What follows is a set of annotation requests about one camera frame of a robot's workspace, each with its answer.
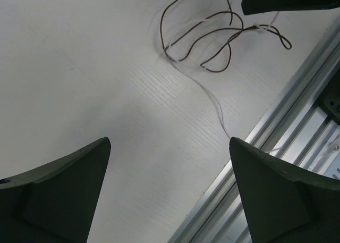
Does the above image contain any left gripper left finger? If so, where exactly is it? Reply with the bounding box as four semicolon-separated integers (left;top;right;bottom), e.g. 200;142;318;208
1;137;111;242

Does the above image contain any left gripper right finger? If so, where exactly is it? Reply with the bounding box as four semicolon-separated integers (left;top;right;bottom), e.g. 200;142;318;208
229;137;339;242

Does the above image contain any aluminium mounting rail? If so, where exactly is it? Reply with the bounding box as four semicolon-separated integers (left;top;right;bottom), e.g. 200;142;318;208
170;21;339;242

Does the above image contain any white wire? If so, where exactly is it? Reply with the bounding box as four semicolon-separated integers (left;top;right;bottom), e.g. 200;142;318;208
164;11;285;152

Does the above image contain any brown wire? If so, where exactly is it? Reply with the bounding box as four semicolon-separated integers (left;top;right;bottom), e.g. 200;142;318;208
160;0;292;73

